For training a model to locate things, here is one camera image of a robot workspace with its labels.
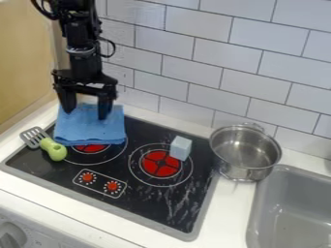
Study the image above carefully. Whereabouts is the blue cloth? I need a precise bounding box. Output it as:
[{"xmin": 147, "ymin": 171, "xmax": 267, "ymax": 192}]
[{"xmin": 51, "ymin": 103, "xmax": 129, "ymax": 147}]

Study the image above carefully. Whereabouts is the toy stove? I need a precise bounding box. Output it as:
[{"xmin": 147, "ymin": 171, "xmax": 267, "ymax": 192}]
[{"xmin": 0, "ymin": 113, "xmax": 223, "ymax": 242}]

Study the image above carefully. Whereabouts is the toy sink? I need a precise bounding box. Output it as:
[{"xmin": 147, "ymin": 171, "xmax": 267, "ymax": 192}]
[{"xmin": 244, "ymin": 164, "xmax": 331, "ymax": 248}]

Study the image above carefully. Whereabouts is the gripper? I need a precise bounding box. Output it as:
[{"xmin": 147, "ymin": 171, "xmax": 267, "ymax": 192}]
[{"xmin": 50, "ymin": 47, "xmax": 121, "ymax": 121}]

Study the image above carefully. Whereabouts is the light blue block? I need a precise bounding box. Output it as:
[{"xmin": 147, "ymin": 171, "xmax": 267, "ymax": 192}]
[{"xmin": 167, "ymin": 135, "xmax": 195, "ymax": 162}]

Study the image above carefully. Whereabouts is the green handled grey spatula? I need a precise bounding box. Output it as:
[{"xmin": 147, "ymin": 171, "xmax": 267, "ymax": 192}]
[{"xmin": 17, "ymin": 126, "xmax": 69, "ymax": 163}]

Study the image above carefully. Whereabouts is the silver pot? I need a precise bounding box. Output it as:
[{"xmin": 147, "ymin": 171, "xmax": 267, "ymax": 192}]
[{"xmin": 208, "ymin": 122, "xmax": 284, "ymax": 183}]

